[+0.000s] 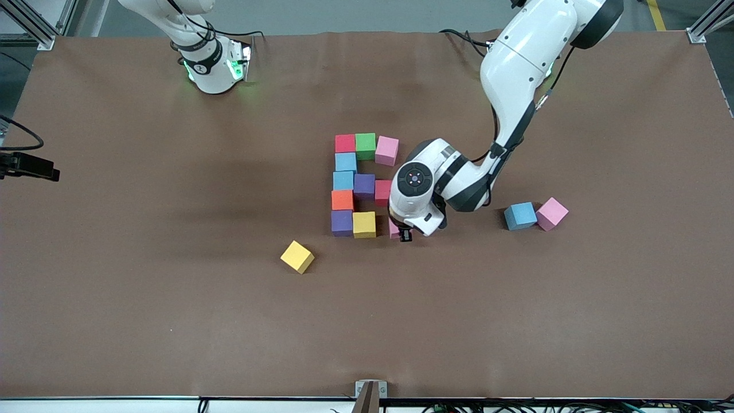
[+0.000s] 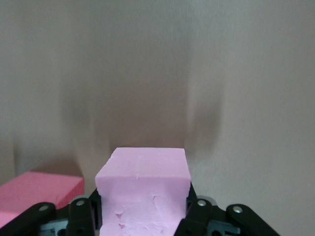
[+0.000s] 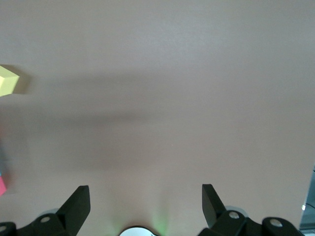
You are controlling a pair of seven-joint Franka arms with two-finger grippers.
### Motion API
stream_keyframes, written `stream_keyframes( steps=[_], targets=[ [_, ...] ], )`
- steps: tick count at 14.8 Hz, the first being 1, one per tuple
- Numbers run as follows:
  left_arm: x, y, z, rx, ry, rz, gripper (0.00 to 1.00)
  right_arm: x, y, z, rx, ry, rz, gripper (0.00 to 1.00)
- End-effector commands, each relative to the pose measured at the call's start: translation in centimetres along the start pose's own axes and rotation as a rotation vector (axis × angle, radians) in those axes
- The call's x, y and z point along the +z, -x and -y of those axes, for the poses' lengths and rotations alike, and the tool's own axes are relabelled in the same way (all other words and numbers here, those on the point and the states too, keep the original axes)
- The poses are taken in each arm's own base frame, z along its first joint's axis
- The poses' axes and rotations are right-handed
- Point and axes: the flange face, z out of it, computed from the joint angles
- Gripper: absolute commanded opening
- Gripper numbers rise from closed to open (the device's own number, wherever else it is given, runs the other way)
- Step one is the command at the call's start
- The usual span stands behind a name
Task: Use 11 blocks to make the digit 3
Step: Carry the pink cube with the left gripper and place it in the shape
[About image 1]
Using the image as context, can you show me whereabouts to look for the yellow foam cube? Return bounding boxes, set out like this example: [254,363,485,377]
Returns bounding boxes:
[352,211,378,240]
[280,240,315,275]

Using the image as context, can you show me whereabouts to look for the purple foam cube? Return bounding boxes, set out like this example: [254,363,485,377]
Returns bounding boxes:
[330,209,354,239]
[353,173,377,202]

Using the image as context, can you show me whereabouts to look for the green foam cube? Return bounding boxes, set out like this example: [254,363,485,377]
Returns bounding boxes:
[354,133,377,162]

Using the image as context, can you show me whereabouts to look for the brown table mat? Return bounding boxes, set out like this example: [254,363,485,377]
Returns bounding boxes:
[0,30,734,400]

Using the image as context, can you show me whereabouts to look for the aluminium frame profile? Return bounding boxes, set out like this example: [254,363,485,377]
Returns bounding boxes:
[0,0,58,51]
[686,0,734,45]

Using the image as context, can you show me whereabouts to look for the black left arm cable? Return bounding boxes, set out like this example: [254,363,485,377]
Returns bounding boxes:
[470,43,577,164]

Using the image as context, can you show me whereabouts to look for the grey metal edge bracket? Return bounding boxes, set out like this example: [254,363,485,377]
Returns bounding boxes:
[352,379,388,413]

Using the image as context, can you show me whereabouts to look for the black left base cable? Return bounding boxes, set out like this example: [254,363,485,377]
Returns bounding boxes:
[439,28,494,58]

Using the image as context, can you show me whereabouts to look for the black base cable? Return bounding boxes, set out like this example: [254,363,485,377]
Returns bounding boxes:
[439,28,494,58]
[206,23,266,49]

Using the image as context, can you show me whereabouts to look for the black right base cable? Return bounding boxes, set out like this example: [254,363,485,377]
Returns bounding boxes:
[206,23,266,49]

